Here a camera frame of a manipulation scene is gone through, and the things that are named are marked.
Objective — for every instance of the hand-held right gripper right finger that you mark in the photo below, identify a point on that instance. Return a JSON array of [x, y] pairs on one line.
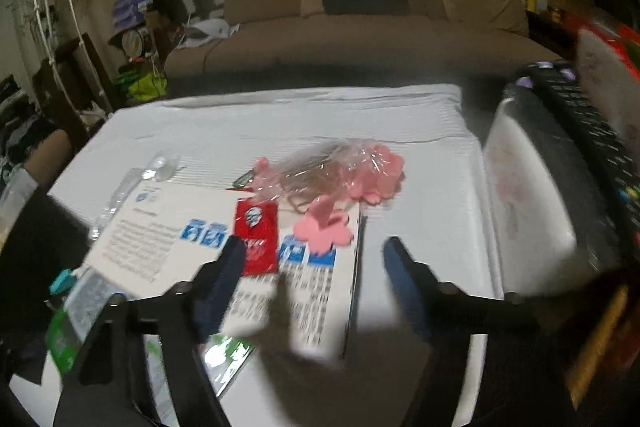
[[405, 287]]

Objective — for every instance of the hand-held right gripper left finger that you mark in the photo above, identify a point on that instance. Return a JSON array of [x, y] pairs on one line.
[[225, 277]]

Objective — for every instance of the red sauce packet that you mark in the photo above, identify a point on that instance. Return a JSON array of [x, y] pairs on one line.
[[257, 237]]

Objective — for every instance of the white printed booklet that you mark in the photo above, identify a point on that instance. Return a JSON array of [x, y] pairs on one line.
[[165, 232]]

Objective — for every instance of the small green wrapped candy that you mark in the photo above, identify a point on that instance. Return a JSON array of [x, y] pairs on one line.
[[245, 180]]

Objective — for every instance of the pink foam flower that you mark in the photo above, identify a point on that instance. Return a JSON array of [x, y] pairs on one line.
[[322, 229]]

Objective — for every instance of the clear bag of pink flowers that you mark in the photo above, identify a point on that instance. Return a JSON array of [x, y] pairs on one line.
[[350, 177]]

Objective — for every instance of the clear plastic cutlery pack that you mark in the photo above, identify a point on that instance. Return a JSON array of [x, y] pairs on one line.
[[125, 192]]

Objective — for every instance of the clear printed packet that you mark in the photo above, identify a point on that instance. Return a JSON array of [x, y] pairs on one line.
[[90, 302]]

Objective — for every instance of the white box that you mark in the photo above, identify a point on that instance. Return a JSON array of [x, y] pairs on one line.
[[530, 187]]

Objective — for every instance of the small teal clip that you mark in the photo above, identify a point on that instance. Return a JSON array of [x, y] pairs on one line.
[[60, 282]]

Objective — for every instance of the white striped tablecloth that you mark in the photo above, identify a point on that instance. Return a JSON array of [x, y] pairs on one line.
[[300, 122]]

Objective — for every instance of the green packet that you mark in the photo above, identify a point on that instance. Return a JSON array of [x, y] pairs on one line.
[[60, 342]]

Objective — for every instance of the yellow green bag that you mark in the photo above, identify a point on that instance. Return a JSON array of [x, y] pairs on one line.
[[145, 84]]

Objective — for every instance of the person's leg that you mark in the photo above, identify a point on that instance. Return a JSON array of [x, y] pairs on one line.
[[47, 152]]

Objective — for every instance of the black remote control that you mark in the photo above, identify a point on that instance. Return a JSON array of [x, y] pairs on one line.
[[585, 117]]

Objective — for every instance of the white cloth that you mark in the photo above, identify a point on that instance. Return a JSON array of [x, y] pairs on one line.
[[210, 29]]

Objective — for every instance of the brown sofa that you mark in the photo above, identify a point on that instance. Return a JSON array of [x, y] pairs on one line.
[[360, 42]]

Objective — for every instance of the dark wooden chair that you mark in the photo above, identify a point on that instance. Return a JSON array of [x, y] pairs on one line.
[[65, 77]]

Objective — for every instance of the purple box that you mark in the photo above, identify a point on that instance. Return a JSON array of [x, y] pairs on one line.
[[127, 9]]

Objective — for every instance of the red white snack packet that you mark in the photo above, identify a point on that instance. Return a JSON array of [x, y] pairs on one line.
[[610, 57]]

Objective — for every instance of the white coat rack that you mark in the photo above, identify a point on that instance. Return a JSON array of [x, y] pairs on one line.
[[50, 7]]

